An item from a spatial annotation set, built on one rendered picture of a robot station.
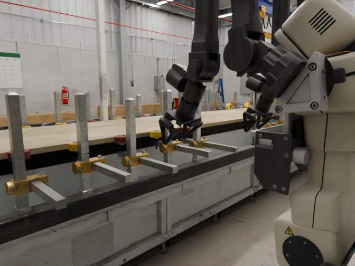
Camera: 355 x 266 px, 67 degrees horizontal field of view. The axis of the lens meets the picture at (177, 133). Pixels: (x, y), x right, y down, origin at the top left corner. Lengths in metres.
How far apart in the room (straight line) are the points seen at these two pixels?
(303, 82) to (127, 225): 1.44
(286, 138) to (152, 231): 1.40
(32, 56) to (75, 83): 1.39
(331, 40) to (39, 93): 8.28
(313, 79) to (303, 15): 0.22
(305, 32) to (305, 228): 0.49
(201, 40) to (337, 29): 0.31
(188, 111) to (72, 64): 8.37
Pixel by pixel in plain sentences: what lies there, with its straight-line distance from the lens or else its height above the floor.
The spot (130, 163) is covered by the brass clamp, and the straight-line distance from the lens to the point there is 1.33.
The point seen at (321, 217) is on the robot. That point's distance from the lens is 0.78.
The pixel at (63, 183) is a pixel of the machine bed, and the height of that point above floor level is 0.70.
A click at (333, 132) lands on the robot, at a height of 1.05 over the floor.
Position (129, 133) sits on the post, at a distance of 1.32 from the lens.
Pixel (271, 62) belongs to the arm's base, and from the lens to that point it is 0.62.
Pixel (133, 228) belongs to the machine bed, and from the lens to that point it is 1.83.
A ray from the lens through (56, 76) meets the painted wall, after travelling 8.84.
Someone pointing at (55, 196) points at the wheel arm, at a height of 0.82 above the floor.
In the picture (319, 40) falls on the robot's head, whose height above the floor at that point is 1.27.
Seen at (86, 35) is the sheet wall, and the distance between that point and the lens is 9.41.
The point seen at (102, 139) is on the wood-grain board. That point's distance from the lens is 1.48.
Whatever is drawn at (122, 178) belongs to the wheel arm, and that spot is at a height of 0.83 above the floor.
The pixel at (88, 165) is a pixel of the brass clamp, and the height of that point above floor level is 0.83.
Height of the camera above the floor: 1.16
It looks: 9 degrees down
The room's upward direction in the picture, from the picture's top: straight up
